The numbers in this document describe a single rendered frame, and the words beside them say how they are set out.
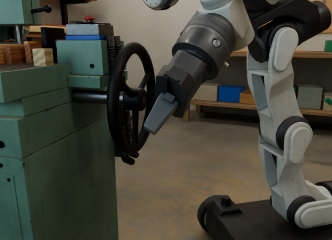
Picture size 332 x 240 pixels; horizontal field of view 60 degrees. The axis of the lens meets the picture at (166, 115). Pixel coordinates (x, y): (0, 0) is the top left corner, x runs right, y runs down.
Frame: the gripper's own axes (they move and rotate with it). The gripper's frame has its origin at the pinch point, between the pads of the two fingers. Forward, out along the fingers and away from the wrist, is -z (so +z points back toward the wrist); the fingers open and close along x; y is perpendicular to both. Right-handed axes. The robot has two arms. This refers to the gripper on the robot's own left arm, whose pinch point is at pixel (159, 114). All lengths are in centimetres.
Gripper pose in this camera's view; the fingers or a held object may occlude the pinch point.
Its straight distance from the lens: 43.9
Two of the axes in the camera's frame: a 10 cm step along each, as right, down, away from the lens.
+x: -0.5, 3.7, 9.3
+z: 5.2, -7.9, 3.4
